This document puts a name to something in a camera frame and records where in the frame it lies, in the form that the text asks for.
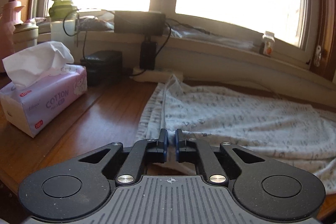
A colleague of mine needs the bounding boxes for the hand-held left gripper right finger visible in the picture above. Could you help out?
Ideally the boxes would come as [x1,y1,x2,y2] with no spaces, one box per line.
[175,128,265,185]

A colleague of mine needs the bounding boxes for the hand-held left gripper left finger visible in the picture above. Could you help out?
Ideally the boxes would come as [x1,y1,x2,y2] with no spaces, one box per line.
[79,128,168,185]

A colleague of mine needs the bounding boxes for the white checker-print pajama pants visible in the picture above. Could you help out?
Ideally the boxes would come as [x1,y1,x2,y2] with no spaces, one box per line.
[135,74,336,189]

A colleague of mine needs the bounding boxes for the white power strip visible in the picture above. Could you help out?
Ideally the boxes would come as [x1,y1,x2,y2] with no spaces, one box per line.
[130,68,184,83]

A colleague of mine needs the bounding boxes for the black power adapter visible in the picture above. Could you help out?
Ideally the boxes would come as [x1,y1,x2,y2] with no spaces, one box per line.
[140,35,157,70]

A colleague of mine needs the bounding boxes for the black textured case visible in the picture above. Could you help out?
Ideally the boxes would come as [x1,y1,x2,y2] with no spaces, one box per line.
[80,50,123,87]

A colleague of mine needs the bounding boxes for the beige windowsill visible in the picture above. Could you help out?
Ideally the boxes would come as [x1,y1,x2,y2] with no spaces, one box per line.
[38,25,336,109]

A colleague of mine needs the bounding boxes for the clear plastic bag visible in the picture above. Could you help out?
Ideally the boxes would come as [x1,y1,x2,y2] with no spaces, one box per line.
[169,25,255,50]

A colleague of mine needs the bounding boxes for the black box device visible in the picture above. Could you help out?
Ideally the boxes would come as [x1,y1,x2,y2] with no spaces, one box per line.
[114,10,166,36]

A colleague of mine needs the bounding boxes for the pink tissue box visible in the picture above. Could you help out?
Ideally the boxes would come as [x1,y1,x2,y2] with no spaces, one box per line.
[0,41,88,138]

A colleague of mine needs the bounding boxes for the clear jar orange label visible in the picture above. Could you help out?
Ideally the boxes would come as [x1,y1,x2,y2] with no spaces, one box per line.
[260,31,275,57]

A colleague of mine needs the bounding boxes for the white bottle green lid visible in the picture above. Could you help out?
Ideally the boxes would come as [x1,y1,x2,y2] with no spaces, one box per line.
[49,0,79,56]

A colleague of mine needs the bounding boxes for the white cup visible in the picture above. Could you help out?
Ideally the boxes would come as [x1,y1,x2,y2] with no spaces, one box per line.
[13,22,39,52]

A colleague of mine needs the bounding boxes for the pink bottle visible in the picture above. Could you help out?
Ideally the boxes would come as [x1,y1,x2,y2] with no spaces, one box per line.
[0,1,25,73]

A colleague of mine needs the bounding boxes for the black adapter cable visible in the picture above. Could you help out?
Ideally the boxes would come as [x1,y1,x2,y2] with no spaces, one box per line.
[126,21,172,76]

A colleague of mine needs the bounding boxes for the clear plastic cord pull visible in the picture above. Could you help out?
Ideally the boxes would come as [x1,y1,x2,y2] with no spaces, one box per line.
[314,46,323,68]

